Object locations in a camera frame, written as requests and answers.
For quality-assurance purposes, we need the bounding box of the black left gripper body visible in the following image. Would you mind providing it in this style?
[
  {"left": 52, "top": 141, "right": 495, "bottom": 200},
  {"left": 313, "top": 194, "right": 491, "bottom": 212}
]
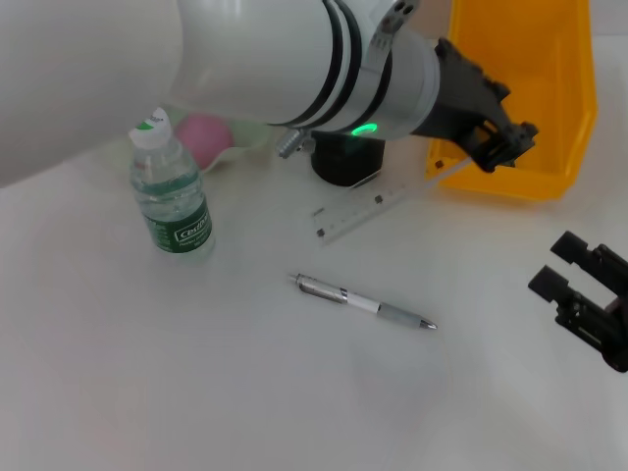
[{"left": 415, "top": 36, "right": 522, "bottom": 149}]

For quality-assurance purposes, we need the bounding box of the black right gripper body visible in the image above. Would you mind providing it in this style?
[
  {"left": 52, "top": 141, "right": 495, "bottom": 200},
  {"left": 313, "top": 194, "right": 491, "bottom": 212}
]
[{"left": 601, "top": 293, "right": 628, "bottom": 374}]

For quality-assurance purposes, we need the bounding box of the clear plastic ruler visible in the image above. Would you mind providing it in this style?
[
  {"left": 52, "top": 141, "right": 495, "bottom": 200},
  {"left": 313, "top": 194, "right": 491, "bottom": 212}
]
[{"left": 310, "top": 156, "right": 473, "bottom": 246}]

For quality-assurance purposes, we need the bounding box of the silver grey ballpoint pen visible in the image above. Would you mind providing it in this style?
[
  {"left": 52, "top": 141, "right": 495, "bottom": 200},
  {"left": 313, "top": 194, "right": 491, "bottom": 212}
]
[{"left": 288, "top": 272, "right": 439, "bottom": 333}]

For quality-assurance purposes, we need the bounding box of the pink peach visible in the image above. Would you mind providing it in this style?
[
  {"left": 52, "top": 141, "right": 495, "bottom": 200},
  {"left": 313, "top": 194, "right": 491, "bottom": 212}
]
[{"left": 175, "top": 112, "right": 235, "bottom": 171}]

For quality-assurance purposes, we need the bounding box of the clear green-label water bottle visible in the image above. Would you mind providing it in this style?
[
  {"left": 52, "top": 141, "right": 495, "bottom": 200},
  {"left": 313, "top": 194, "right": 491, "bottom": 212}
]
[{"left": 128, "top": 105, "right": 217, "bottom": 266}]

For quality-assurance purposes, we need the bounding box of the black mesh pen holder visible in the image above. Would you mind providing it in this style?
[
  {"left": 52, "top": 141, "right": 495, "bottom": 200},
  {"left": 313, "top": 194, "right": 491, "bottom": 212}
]
[{"left": 309, "top": 131, "right": 387, "bottom": 189}]

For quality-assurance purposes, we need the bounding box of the pale green glass fruit plate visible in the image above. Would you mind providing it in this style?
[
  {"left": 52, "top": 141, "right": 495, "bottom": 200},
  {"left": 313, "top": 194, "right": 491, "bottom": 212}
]
[{"left": 164, "top": 102, "right": 277, "bottom": 176}]

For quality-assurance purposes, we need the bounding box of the yellow plastic bin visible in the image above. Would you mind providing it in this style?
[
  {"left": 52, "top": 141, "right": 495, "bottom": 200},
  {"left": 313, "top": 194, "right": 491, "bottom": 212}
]
[{"left": 424, "top": 0, "right": 600, "bottom": 201}]

